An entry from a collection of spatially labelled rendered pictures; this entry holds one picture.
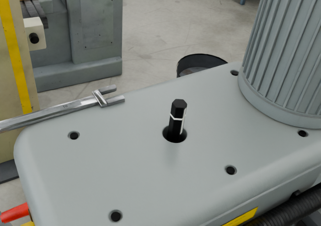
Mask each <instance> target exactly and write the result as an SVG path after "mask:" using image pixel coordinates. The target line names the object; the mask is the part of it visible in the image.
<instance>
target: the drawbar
mask: <svg viewBox="0 0 321 226"><path fill-rule="evenodd" d="M186 108H187V103H186V102H185V101H184V100H183V99H175V100H174V101H173V102H172V105H171V115H172V116H173V117H174V118H183V114H184V110H185V109H186ZM171 115H170V121H169V127H168V134H167V141H169V142H172V143H180V142H181V137H182V133H181V134H180V132H181V127H182V120H174V119H173V118H172V117H171Z"/></svg>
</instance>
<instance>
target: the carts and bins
mask: <svg viewBox="0 0 321 226"><path fill-rule="evenodd" d="M227 63H228V62H227V61H225V60H223V59H221V58H220V57H217V56H214V55H210V54H190V55H187V56H185V57H183V58H181V59H180V60H179V62H178V65H177V69H176V72H177V78H178V77H182V76H185V75H189V74H193V73H196V72H200V71H203V70H206V69H210V68H213V67H216V66H220V65H224V64H227Z"/></svg>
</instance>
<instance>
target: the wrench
mask: <svg viewBox="0 0 321 226"><path fill-rule="evenodd" d="M116 90H117V87H116V86H115V84H114V85H110V86H106V87H103V88H99V89H98V90H94V91H92V95H91V96H88V97H84V98H80V99H77V100H73V101H70V102H66V103H63V104H59V105H56V106H52V107H49V108H45V109H41V110H38V111H34V112H31V113H27V114H24V115H20V116H17V117H13V118H9V119H6V120H2V121H0V134H1V133H4V132H7V131H11V130H14V129H18V128H21V127H25V126H28V125H31V124H34V123H38V122H41V121H44V120H48V119H51V118H55V117H58V116H61V115H65V114H68V113H72V112H75V111H78V110H82V109H85V108H89V107H92V106H95V105H98V104H99V106H100V107H101V108H104V107H107V106H108V107H109V106H112V105H115V104H119V103H122V102H125V98H124V97H123V96H122V95H120V96H116V97H112V98H109V99H106V100H105V99H104V98H103V96H102V95H105V94H108V93H112V92H115V91H116Z"/></svg>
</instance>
